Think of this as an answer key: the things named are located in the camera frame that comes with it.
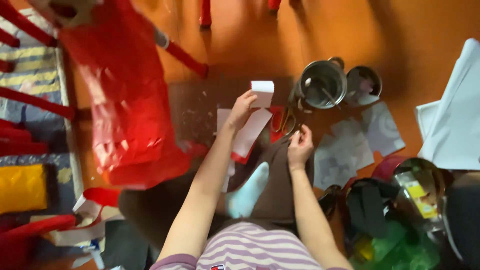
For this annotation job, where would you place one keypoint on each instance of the person's left hand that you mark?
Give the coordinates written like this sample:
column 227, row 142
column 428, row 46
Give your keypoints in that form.
column 240, row 110

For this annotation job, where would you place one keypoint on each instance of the person's right hand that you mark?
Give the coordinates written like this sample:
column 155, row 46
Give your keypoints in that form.
column 300, row 150

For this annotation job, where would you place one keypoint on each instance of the person's left fingers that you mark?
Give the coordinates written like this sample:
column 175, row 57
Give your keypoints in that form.
column 247, row 99

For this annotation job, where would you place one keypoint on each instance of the person's right fingers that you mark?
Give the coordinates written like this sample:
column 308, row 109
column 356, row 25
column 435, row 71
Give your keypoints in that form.
column 300, row 135

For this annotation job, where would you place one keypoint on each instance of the white and red paper strip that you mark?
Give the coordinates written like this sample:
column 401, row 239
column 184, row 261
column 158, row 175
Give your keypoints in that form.
column 262, row 93

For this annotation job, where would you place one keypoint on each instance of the small red paper piece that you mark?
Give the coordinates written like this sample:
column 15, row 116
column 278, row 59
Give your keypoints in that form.
column 275, row 135

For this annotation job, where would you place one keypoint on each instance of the grey patterned paper sheet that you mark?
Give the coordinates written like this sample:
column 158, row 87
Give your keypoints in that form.
column 332, row 167
column 352, row 144
column 382, row 129

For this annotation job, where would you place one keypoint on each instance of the person's brown trousers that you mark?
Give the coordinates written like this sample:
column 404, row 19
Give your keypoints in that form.
column 277, row 180

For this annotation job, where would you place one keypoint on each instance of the brown cardboard work mat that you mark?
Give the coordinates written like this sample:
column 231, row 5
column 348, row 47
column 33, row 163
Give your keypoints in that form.
column 195, row 105

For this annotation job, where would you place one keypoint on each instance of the black glossy object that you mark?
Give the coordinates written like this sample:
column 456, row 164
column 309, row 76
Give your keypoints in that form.
column 330, row 200

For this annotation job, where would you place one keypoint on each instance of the person's light blue sock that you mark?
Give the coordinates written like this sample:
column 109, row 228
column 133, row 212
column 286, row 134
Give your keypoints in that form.
column 247, row 191

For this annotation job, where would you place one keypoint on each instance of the red leg with grey band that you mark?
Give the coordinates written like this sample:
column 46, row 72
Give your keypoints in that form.
column 183, row 56

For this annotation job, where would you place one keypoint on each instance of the small steel pot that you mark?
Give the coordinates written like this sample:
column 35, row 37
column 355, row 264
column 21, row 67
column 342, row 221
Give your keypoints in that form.
column 363, row 86

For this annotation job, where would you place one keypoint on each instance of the pink plastic bowl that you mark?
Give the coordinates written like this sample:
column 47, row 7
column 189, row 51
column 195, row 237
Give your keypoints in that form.
column 386, row 167

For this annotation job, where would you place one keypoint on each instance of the black cloth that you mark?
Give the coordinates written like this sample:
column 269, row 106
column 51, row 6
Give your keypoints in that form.
column 365, row 206

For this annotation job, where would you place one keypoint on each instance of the red chair leg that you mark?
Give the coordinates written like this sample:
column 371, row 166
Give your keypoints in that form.
column 274, row 3
column 205, row 13

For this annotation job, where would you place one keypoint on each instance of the large red paper sheet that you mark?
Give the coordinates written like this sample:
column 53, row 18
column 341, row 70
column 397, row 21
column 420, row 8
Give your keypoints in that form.
column 123, row 101

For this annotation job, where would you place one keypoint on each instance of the person's striped purple shirt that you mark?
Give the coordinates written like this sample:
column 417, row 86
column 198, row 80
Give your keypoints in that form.
column 247, row 247

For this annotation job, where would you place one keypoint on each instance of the clear packet with yellow label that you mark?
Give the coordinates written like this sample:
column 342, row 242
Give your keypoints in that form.
column 418, row 193

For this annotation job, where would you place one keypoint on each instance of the green plastic bag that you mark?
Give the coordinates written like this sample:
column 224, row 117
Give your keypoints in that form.
column 397, row 251

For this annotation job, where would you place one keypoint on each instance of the stack of white sheets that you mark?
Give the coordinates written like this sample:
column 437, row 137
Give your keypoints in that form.
column 455, row 112

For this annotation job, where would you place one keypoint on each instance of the dark round container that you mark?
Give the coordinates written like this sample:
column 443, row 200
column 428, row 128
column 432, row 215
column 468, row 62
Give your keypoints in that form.
column 463, row 221

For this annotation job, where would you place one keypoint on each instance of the curled red white paper strips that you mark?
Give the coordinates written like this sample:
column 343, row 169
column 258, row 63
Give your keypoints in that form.
column 93, row 202

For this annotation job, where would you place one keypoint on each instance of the dark grey paper sheet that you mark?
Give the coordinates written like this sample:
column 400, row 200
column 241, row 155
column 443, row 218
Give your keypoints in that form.
column 125, row 243

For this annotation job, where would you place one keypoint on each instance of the striped blue yellow rug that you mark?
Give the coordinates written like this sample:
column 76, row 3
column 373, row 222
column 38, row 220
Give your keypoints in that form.
column 35, row 73

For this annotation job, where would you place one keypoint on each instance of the white blue glue bottle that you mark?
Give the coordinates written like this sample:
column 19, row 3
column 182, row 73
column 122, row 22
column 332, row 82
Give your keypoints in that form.
column 95, row 253

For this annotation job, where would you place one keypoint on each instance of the yellow plastic packet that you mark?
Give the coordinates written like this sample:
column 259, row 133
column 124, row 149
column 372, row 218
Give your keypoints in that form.
column 22, row 187

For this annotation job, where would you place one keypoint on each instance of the red plastic stool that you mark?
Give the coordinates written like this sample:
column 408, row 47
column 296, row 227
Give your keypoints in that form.
column 22, row 240

